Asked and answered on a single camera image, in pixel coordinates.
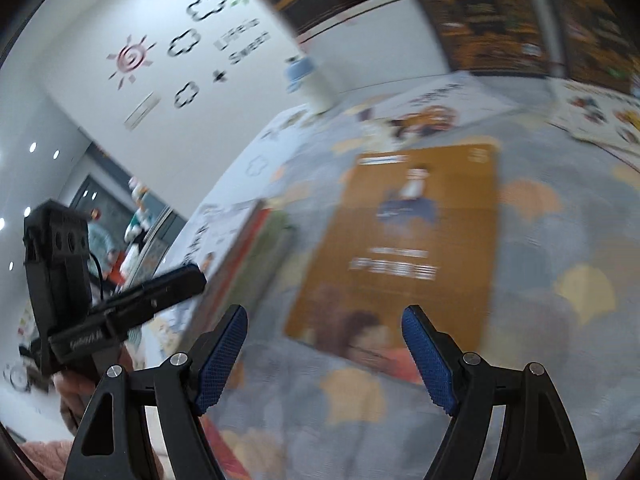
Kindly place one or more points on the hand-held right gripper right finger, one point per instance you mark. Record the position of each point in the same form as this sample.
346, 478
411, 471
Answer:
430, 360

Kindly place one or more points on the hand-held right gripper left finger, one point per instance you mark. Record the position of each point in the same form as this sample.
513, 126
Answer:
222, 355

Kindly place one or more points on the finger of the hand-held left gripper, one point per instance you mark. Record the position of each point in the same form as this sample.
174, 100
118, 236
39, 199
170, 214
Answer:
165, 290

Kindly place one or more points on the stack of sorted books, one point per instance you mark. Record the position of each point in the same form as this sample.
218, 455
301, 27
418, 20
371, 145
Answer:
235, 250

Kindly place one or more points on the brown cover book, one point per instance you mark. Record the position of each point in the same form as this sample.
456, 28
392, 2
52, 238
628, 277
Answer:
400, 260

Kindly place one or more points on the white book orange animal cover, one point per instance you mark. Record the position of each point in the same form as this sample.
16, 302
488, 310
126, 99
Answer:
440, 110

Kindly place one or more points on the white book yellow-robed figure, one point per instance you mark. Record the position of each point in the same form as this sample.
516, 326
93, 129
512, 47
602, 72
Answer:
600, 115

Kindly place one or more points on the person's left forearm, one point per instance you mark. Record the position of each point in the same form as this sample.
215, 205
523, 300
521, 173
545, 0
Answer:
50, 460

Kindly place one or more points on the person's left hand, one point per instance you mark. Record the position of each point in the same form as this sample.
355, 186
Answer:
75, 395

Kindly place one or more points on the white green plush toy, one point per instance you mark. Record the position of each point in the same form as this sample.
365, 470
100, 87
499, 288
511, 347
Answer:
137, 220

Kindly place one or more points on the grey patterned fluffy rug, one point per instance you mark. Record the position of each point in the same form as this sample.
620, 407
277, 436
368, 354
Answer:
550, 235

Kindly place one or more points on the white canister blue top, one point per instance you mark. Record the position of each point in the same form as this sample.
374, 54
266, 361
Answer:
310, 85

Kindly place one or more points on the white bookshelf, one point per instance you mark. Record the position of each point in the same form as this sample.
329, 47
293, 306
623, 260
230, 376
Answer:
390, 25

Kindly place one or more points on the dark ornate encyclopedia book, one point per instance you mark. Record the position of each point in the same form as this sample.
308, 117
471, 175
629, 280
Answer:
490, 15
600, 25

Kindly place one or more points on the white wall switch plate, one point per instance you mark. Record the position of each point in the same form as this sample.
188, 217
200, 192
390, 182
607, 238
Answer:
142, 112

